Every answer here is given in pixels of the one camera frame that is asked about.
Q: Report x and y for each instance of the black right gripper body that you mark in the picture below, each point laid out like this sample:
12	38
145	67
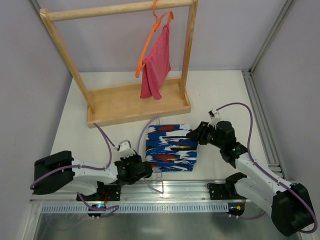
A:
200	133

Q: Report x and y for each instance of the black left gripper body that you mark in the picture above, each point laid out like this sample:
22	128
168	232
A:
144	170

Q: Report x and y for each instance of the blue white red patterned trousers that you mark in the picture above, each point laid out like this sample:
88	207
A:
168	148

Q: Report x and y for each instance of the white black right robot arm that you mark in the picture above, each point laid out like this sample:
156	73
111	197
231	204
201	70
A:
289	205

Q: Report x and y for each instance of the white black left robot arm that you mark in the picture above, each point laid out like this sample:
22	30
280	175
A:
61	171

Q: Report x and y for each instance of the pink cloth on hanger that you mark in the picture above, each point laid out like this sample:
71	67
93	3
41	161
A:
157	66

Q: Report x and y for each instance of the wooden clothes rack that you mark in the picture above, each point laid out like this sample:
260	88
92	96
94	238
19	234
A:
104	49

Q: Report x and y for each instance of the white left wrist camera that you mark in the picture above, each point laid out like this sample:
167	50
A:
124	149

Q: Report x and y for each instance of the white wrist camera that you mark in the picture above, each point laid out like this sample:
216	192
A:
215	117
124	149

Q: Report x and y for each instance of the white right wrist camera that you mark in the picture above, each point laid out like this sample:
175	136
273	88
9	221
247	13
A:
215	117

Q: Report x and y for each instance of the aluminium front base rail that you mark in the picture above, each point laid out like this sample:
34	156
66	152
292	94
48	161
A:
171	191

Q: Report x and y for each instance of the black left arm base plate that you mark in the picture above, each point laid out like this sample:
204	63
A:
112	192

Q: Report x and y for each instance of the aluminium frame rail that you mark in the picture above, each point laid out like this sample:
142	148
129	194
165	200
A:
255	93

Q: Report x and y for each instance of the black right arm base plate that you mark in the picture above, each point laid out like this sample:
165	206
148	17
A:
222	191

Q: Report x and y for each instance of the slotted grey cable duct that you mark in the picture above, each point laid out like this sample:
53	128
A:
142	208

